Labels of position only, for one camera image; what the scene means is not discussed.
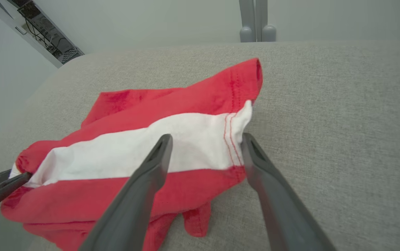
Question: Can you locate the grey fabric sofa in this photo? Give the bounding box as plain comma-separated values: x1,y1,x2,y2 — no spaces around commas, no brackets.
0,40,400,251

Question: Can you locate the red shorts white stripe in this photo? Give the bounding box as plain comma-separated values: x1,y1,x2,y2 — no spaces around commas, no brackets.
0,58,264,251

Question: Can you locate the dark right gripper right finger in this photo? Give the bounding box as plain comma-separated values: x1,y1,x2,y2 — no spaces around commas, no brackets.
241,132,337,251

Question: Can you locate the black equipment with cables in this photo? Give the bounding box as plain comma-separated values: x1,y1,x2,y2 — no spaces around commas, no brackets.
17,0,84,65

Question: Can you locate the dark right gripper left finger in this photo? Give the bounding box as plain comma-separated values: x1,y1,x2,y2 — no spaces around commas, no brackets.
78,134,173,251

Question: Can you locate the grey partition post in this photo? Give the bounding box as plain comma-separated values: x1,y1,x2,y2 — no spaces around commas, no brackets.
238,0,277,43

